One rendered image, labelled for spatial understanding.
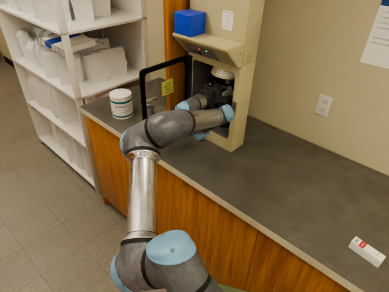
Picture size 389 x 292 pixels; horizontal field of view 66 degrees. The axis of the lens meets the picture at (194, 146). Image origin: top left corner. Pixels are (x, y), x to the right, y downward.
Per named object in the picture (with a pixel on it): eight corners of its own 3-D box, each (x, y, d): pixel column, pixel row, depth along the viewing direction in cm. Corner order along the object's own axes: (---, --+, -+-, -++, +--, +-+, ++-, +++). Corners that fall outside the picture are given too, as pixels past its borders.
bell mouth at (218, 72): (224, 63, 160) (226, 53, 156) (252, 72, 150) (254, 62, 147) (203, 72, 149) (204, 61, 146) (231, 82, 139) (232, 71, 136)
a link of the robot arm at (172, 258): (196, 297, 69) (171, 246, 68) (154, 302, 76) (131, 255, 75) (216, 265, 79) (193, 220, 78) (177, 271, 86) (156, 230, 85)
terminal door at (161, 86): (187, 124, 170) (188, 54, 147) (145, 146, 152) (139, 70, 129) (186, 123, 171) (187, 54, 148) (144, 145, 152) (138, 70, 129)
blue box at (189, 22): (189, 29, 141) (189, 8, 136) (205, 33, 136) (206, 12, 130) (173, 32, 135) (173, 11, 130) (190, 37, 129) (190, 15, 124)
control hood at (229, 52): (188, 49, 148) (189, 28, 142) (242, 66, 130) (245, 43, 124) (171, 54, 141) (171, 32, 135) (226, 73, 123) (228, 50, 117)
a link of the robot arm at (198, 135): (213, 134, 132) (201, 112, 130) (193, 143, 138) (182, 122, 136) (219, 129, 139) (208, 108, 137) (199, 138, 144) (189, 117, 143)
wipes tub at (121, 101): (125, 107, 194) (122, 86, 186) (138, 114, 187) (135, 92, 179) (107, 114, 186) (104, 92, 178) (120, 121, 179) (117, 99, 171)
